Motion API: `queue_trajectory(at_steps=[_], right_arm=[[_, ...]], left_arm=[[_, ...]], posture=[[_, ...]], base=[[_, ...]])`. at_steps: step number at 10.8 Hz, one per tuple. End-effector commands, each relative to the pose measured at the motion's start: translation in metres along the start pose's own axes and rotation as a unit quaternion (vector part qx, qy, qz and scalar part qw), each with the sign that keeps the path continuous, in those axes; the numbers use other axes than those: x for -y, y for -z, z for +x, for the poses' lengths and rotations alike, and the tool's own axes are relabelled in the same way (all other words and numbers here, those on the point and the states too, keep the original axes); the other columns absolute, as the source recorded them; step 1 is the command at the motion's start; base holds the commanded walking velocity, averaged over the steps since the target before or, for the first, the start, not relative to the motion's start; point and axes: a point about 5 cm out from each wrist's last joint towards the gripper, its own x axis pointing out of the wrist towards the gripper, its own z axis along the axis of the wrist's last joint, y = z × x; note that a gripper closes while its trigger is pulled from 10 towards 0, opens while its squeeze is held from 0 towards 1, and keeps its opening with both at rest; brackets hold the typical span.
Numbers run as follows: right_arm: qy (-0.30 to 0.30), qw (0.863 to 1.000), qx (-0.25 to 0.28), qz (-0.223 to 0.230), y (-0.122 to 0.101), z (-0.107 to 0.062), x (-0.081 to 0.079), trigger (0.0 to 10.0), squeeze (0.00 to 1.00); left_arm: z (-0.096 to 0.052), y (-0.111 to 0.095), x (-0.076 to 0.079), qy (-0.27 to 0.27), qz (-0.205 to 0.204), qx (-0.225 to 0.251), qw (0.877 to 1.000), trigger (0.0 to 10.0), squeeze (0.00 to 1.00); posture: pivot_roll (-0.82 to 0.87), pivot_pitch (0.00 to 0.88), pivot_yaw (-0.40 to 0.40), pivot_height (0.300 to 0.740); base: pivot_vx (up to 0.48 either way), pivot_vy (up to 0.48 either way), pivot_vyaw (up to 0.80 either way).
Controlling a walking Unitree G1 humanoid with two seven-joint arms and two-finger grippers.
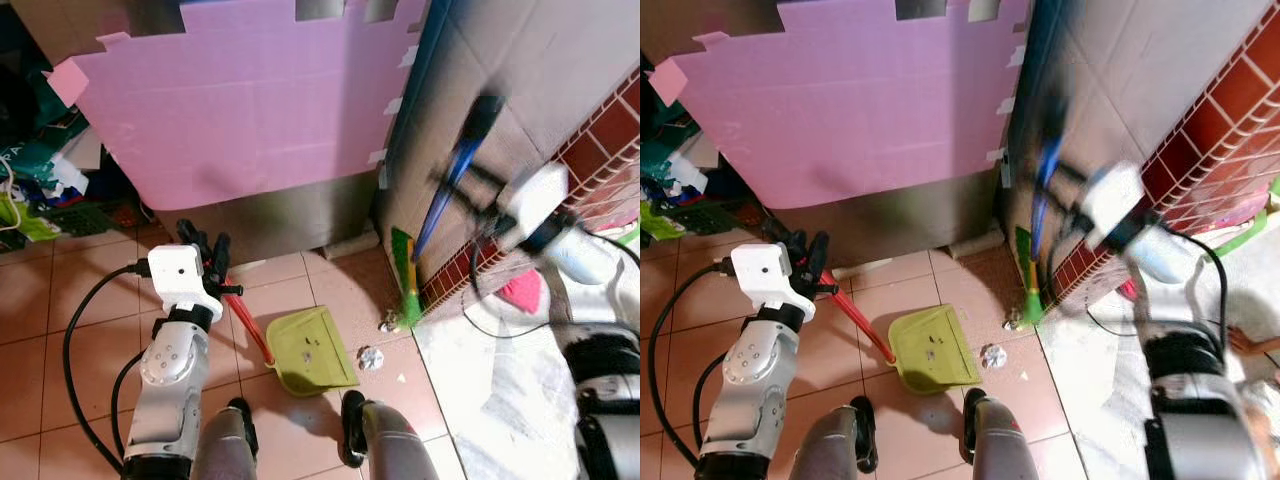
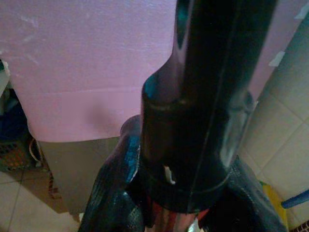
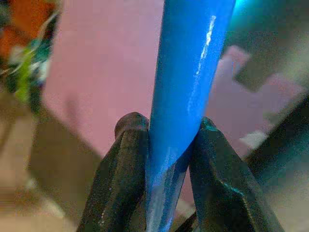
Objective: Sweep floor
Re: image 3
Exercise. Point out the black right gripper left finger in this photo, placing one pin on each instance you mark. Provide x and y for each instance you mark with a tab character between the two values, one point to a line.
120	181

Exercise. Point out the pink foam mat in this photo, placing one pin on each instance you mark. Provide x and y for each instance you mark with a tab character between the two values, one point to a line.
103	72

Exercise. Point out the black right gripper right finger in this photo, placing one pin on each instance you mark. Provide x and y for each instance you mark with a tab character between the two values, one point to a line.
217	188

